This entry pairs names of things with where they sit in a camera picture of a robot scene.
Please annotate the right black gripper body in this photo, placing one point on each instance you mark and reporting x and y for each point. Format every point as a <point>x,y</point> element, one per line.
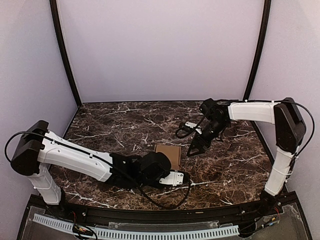
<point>207,142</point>

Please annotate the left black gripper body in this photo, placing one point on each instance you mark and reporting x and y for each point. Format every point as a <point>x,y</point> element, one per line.
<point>149,182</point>

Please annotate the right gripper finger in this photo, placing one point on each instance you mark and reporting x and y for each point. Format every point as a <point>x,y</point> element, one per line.
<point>200,150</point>
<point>193,149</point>

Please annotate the brown cardboard box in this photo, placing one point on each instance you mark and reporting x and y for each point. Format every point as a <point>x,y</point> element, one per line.
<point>172,152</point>

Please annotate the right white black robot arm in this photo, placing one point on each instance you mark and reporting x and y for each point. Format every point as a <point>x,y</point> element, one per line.
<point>283,117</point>

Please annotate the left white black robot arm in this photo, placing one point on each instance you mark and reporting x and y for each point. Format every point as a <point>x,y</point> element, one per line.
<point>39,147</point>

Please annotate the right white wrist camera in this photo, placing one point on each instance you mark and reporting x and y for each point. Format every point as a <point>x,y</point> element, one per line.
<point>194,127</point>

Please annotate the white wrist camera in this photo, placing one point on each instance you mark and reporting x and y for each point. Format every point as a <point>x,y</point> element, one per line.
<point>194,127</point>
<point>175,178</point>

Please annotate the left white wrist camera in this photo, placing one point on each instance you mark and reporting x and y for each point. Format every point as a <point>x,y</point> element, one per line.
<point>175,178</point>

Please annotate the white slotted cable duct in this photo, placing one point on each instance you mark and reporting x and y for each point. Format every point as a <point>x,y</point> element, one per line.
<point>126,231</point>

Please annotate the black front rail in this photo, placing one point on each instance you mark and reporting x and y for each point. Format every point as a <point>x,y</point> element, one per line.
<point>239,213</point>

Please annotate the right black frame post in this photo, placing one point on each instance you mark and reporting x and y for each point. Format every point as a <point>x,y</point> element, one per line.
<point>259,48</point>

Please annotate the black frame post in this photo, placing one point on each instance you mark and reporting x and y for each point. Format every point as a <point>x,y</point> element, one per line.
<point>259,48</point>
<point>63,52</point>

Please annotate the left black frame post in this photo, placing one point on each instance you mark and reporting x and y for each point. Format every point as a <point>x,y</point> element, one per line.
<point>63,52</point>

